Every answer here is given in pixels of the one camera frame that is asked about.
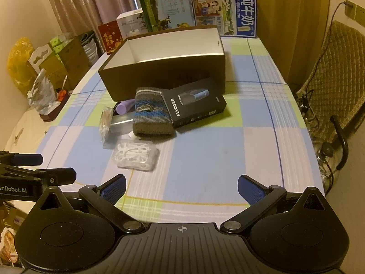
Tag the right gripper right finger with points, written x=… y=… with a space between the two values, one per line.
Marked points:
x=261 y=200

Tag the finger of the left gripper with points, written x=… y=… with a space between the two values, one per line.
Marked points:
x=49 y=177
x=21 y=159

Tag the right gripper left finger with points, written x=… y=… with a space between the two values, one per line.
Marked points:
x=101 y=201

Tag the bag of white clips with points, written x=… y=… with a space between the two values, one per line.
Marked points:
x=135 y=154

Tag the clear plastic cup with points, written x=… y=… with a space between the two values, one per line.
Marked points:
x=121 y=124

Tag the bag of cotton swabs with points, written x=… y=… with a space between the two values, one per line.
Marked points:
x=105 y=122

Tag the grey blue knitted pouch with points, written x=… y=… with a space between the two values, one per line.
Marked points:
x=151 y=116

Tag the black shaver box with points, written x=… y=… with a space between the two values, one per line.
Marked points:
x=194 y=101

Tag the crumpled silver foil bag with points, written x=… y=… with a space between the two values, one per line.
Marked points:
x=42 y=96

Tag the checked bed sheet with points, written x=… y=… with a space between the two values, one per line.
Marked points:
x=260 y=133

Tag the yellow plastic bag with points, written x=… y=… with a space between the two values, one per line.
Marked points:
x=20 y=70

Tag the brown cardboard box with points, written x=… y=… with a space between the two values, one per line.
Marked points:
x=70 y=68

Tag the quilted beige chair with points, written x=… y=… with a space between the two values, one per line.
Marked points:
x=336 y=84

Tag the stack of white bowls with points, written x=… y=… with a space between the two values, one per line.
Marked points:
x=90 y=46

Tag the large brown open box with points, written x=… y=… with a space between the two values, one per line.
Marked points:
x=164 y=59

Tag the red gift box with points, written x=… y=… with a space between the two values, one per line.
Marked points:
x=111 y=36

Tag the white humidifier box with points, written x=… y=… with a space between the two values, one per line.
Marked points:
x=131 y=23

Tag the blue milk carton box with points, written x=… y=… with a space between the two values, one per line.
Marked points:
x=232 y=18

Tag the wooden door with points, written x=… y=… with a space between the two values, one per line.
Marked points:
x=293 y=32

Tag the green milk carton box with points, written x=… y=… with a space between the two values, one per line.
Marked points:
x=167 y=14

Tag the wall power socket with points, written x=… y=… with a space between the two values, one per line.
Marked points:
x=355 y=12

